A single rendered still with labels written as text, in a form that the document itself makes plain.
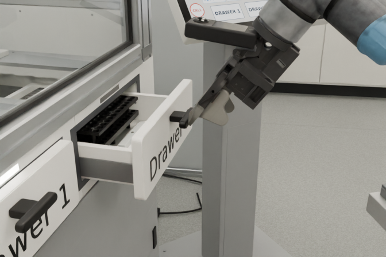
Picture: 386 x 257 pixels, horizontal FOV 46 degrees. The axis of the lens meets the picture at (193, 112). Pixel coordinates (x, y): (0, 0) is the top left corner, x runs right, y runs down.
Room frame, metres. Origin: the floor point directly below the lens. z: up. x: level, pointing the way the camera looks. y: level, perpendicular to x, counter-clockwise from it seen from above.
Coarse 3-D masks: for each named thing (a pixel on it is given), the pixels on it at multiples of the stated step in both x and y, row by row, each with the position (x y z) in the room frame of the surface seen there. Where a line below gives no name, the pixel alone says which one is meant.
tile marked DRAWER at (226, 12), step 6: (210, 6) 1.19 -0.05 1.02; (216, 6) 1.20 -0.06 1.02; (222, 6) 1.21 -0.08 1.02; (228, 6) 1.22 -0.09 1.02; (234, 6) 1.22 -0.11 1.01; (240, 6) 1.23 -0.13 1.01; (216, 12) 1.19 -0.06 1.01; (222, 12) 1.19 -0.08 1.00; (228, 12) 1.20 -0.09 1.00; (234, 12) 1.21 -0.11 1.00; (240, 12) 1.22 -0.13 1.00; (216, 18) 1.17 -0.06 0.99; (222, 18) 1.18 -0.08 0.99; (228, 18) 1.19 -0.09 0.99; (234, 18) 1.20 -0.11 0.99; (240, 18) 1.21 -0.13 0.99
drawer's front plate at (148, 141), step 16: (176, 96) 0.77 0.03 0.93; (160, 112) 0.69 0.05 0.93; (144, 128) 0.63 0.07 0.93; (160, 128) 0.67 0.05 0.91; (176, 128) 0.76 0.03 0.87; (144, 144) 0.60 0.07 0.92; (160, 144) 0.67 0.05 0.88; (176, 144) 0.76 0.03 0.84; (144, 160) 0.60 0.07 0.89; (160, 160) 0.67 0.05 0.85; (144, 176) 0.60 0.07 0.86; (160, 176) 0.67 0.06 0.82; (144, 192) 0.59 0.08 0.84
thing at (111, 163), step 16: (144, 96) 0.87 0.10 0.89; (160, 96) 0.86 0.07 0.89; (144, 112) 0.87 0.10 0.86; (128, 128) 0.83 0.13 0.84; (80, 144) 0.64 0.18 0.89; (96, 144) 0.64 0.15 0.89; (112, 144) 0.76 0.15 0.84; (80, 160) 0.64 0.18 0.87; (96, 160) 0.63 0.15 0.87; (112, 160) 0.63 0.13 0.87; (128, 160) 0.62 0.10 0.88; (96, 176) 0.63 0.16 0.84; (112, 176) 0.62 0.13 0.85; (128, 176) 0.62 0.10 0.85
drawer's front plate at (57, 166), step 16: (64, 144) 0.58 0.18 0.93; (48, 160) 0.53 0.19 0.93; (64, 160) 0.57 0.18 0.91; (16, 176) 0.49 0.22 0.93; (32, 176) 0.49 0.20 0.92; (48, 176) 0.53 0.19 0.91; (64, 176) 0.56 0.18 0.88; (0, 192) 0.45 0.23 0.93; (16, 192) 0.46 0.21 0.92; (32, 192) 0.49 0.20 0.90; (0, 208) 0.43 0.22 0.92; (64, 208) 0.55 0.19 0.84; (0, 224) 0.43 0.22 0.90; (0, 240) 0.42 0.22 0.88; (32, 240) 0.47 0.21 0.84
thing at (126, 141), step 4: (140, 124) 0.82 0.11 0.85; (136, 128) 0.80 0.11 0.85; (132, 132) 0.78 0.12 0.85; (128, 136) 0.77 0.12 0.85; (132, 136) 0.77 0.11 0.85; (124, 140) 0.75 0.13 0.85; (128, 140) 0.75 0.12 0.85; (120, 144) 0.74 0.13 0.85; (124, 144) 0.74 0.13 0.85; (128, 144) 0.75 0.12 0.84
